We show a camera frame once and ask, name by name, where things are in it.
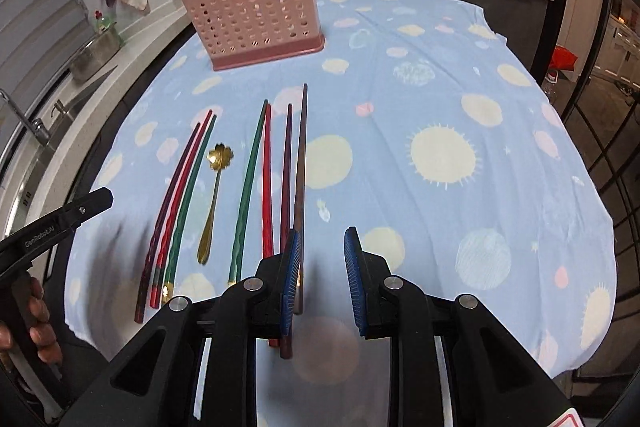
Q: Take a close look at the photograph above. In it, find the red chopstick group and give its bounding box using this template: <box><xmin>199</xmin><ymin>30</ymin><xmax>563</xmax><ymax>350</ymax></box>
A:
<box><xmin>261</xmin><ymin>102</ymin><xmax>280</xmax><ymax>349</ymax></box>

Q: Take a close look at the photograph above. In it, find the green chopstick gold band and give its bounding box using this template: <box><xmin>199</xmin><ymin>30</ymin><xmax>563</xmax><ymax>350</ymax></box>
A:
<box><xmin>228</xmin><ymin>100</ymin><xmax>268</xmax><ymax>286</ymax></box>

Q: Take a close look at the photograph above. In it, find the purple chopstick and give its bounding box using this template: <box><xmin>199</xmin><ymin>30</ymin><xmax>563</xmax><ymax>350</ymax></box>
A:
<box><xmin>279</xmin><ymin>104</ymin><xmax>293</xmax><ymax>360</ymax></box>

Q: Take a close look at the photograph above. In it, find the brown chopstick group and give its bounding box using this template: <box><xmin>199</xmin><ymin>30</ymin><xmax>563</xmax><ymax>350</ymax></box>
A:
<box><xmin>294</xmin><ymin>83</ymin><xmax>308</xmax><ymax>314</ymax></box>

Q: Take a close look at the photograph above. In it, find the dark maroon chopstick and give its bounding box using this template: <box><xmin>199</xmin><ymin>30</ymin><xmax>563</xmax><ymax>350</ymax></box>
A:
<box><xmin>134</xmin><ymin>124</ymin><xmax>201</xmax><ymax>324</ymax></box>

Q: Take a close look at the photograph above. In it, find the person's left hand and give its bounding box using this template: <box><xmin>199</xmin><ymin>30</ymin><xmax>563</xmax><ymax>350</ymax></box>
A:
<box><xmin>0</xmin><ymin>277</ymin><xmax>63</xmax><ymax>369</ymax></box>

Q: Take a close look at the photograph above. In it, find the chrome faucet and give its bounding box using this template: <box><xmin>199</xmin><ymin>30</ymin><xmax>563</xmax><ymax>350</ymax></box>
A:
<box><xmin>0</xmin><ymin>89</ymin><xmax>51</xmax><ymax>146</ymax></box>

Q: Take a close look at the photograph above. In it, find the gold flower spoon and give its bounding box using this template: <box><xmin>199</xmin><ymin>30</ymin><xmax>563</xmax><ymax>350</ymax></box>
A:
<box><xmin>196</xmin><ymin>143</ymin><xmax>233</xmax><ymax>265</ymax></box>

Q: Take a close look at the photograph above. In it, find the blue patterned tablecloth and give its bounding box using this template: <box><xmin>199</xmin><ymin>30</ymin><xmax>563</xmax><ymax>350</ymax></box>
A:
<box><xmin>64</xmin><ymin>0</ymin><xmax>616</xmax><ymax>426</ymax></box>

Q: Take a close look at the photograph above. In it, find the stainless steel bowl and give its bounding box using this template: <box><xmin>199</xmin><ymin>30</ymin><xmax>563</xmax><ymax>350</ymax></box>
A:
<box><xmin>68</xmin><ymin>24</ymin><xmax>124</xmax><ymax>83</ymax></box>

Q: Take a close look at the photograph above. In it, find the green dish soap bottle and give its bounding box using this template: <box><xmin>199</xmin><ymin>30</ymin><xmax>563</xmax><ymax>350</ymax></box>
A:
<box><xmin>94</xmin><ymin>10</ymin><xmax>113</xmax><ymax>34</ymax></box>

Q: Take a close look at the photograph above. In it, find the pink perforated utensil holder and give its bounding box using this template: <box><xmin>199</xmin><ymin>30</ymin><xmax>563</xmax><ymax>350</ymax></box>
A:
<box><xmin>181</xmin><ymin>0</ymin><xmax>326</xmax><ymax>72</ymax></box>

